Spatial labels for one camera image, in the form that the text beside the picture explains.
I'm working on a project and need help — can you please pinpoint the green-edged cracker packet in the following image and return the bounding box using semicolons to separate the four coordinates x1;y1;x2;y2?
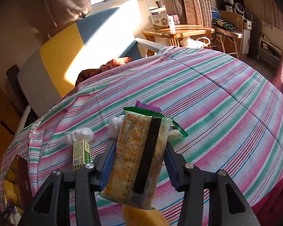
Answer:
101;107;188;210

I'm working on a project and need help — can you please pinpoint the purple snack packet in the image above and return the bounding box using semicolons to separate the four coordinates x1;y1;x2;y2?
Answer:
135;100;161;113

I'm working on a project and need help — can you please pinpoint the gold storage box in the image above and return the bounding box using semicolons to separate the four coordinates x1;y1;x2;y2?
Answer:
4;155;33;215

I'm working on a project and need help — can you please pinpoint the small green box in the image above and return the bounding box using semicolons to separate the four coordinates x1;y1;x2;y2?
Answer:
72;139;91;170

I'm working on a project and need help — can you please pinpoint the yellow sponge bottom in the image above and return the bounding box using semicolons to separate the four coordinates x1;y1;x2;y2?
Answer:
122;205;170;226

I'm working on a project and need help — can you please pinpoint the white plastic ball left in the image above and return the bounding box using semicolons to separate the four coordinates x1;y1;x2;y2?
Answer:
64;127;95;145

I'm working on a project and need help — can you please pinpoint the white plastic ball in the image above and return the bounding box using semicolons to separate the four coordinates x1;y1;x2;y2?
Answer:
64;127;95;145
108;115;125;139

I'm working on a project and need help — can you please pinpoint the striped pink green bedspread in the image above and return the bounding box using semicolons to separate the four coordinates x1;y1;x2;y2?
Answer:
0;47;283;207

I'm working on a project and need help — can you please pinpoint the white plastic ball right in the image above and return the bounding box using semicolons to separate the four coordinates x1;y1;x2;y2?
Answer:
108;115;125;139

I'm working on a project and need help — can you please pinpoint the grey yellow blue headboard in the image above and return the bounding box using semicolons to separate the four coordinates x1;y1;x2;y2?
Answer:
18;0;141;117

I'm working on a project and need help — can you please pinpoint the black rolled mat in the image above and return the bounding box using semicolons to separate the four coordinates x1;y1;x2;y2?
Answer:
6;64;29;110

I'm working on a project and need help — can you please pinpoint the brown pillow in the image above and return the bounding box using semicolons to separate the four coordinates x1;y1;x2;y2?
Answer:
75;57;133;86

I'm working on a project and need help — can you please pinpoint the wooden side table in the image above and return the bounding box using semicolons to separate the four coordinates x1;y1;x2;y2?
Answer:
142;24;215;47

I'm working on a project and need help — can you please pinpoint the white product carton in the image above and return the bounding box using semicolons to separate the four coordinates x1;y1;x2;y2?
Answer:
149;6;169;30

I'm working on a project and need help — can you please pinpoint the striped curtain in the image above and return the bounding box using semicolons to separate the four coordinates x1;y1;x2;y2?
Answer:
172;0;212;27

